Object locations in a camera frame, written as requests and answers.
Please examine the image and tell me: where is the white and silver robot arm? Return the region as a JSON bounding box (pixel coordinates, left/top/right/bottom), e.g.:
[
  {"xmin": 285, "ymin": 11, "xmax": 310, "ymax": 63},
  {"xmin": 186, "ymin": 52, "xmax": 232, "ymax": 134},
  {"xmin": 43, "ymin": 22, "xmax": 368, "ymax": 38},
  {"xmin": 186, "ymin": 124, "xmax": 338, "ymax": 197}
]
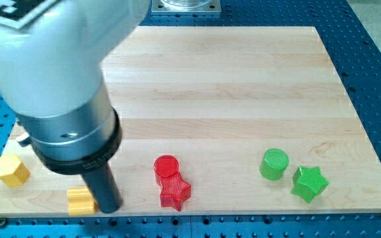
[{"xmin": 0, "ymin": 0, "xmax": 149, "ymax": 175}]

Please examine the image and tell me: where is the red cylinder block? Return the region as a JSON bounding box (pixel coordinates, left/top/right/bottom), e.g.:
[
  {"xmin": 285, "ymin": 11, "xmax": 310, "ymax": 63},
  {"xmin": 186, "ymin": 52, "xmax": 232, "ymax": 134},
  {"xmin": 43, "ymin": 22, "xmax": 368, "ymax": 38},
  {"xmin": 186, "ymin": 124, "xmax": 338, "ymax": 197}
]
[{"xmin": 153, "ymin": 155, "xmax": 179, "ymax": 185}]

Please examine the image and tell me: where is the red star block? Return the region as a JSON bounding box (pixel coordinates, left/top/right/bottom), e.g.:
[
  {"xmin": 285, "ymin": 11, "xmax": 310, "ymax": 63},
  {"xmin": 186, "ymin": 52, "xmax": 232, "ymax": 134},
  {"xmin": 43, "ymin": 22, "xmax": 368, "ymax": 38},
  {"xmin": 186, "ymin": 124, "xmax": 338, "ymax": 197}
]
[{"xmin": 159, "ymin": 173, "xmax": 192, "ymax": 212}]

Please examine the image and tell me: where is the green cylinder block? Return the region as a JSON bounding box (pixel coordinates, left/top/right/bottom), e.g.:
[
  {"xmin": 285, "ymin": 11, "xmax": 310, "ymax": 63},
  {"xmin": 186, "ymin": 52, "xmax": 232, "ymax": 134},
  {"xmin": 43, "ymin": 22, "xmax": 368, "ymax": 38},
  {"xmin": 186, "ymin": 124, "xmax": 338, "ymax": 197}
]
[{"xmin": 259, "ymin": 148, "xmax": 289, "ymax": 180}]

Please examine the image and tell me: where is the black cylindrical end-effector rod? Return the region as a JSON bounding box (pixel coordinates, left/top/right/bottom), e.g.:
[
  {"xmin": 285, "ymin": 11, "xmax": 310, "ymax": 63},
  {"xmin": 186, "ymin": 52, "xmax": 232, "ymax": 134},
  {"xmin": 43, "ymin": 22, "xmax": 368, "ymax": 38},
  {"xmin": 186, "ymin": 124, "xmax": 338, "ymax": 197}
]
[{"xmin": 81, "ymin": 163, "xmax": 122, "ymax": 214}]

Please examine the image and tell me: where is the green star block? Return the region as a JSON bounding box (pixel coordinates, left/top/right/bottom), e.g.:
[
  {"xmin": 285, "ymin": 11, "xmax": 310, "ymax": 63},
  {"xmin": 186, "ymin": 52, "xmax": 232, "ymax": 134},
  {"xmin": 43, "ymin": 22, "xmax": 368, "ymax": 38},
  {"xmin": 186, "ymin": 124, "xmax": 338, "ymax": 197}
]
[{"xmin": 290, "ymin": 166, "xmax": 329, "ymax": 204}]

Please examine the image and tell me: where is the yellow ridged block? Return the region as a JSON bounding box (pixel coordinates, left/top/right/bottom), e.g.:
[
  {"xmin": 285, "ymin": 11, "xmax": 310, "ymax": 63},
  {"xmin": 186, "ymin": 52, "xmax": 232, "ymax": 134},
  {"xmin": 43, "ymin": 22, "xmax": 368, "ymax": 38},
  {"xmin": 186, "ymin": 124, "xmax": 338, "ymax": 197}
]
[{"xmin": 67, "ymin": 186, "xmax": 99, "ymax": 216}]

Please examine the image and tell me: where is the yellow hexagon block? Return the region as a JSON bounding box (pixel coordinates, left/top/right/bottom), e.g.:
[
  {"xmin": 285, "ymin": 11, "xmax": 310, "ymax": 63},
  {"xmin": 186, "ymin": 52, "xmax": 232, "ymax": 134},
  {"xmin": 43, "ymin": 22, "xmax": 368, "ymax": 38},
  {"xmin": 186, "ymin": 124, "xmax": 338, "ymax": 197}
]
[{"xmin": 0, "ymin": 154, "xmax": 30, "ymax": 188}]

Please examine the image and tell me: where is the black and white fiducial tag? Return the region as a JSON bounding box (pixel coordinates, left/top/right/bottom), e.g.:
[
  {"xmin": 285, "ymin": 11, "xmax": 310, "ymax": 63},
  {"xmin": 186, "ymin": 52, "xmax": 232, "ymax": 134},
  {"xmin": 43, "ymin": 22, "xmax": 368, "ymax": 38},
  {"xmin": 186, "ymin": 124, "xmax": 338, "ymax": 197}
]
[{"xmin": 0, "ymin": 0, "xmax": 58, "ymax": 29}]

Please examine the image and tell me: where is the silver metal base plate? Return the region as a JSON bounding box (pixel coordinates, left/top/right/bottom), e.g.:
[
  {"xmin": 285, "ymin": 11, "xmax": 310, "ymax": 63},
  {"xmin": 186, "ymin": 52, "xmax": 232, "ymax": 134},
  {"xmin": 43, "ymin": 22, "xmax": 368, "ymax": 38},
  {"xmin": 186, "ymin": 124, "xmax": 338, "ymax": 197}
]
[{"xmin": 151, "ymin": 0, "xmax": 222, "ymax": 16}]

